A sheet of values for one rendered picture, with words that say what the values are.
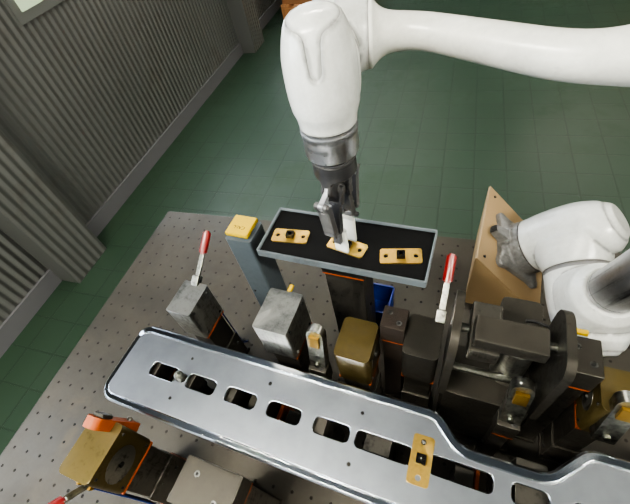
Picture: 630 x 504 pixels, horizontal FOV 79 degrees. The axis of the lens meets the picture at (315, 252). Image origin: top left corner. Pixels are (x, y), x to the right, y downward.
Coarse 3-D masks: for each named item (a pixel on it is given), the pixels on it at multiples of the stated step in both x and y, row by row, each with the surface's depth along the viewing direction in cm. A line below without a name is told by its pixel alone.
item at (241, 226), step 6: (240, 216) 93; (246, 216) 93; (234, 222) 92; (240, 222) 92; (246, 222) 91; (252, 222) 91; (228, 228) 91; (234, 228) 91; (240, 228) 90; (246, 228) 90; (252, 228) 90; (228, 234) 91; (234, 234) 90; (240, 234) 89; (246, 234) 89
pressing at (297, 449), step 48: (144, 336) 95; (144, 384) 86; (240, 384) 83; (288, 384) 81; (336, 384) 79; (192, 432) 78; (240, 432) 76; (288, 432) 75; (384, 432) 72; (432, 432) 71; (336, 480) 68; (384, 480) 67; (432, 480) 66; (528, 480) 64; (576, 480) 63; (624, 480) 62
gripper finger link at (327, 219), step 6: (324, 204) 65; (318, 210) 66; (324, 210) 65; (330, 210) 66; (324, 216) 68; (330, 216) 67; (324, 222) 69; (330, 222) 68; (324, 228) 71; (330, 228) 70; (336, 228) 71; (336, 234) 72
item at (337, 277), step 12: (336, 276) 87; (348, 276) 85; (360, 276) 83; (336, 288) 92; (348, 288) 90; (360, 288) 88; (372, 288) 97; (336, 300) 96; (348, 300) 94; (360, 300) 92; (372, 300) 100; (336, 312) 101; (348, 312) 99; (360, 312) 97; (372, 312) 104
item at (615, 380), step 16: (608, 368) 66; (608, 384) 65; (624, 384) 64; (576, 400) 74; (592, 400) 67; (608, 400) 63; (560, 416) 83; (576, 416) 72; (592, 416) 66; (544, 432) 90; (560, 432) 81; (576, 432) 75; (544, 448) 88; (560, 448) 83; (576, 448) 81; (560, 464) 89
